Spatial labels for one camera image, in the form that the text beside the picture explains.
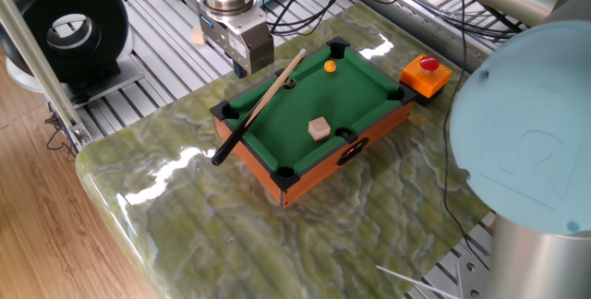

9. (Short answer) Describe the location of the aluminium frame profile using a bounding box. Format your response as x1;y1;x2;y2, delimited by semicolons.
0;0;93;149

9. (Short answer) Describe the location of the mini green pool table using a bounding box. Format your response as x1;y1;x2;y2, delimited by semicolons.
210;35;417;209

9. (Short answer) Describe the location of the orange emergency stop button box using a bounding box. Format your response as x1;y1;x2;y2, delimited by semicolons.
399;54;453;108

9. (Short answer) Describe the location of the aluminium mounting plate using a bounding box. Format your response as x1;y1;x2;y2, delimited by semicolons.
456;252;491;299

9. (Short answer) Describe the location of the wooden pool cue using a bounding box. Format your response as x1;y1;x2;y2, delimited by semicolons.
211;48;308;167

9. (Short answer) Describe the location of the black cable bundle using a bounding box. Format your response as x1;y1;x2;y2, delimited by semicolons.
265;0;530;42

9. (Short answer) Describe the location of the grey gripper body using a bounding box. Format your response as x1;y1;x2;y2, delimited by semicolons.
198;8;276;75

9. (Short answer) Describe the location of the metal blower base plate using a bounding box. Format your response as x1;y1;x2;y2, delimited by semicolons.
6;29;147;109

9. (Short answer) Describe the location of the black round blower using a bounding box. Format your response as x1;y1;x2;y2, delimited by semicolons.
0;0;130;83

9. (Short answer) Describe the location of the light wooden cube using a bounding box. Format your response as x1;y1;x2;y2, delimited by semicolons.
308;115;332;143

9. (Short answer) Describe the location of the long thin black cable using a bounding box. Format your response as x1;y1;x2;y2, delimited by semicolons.
440;0;491;271

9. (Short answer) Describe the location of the white zip tie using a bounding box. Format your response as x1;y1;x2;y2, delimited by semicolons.
375;263;464;299

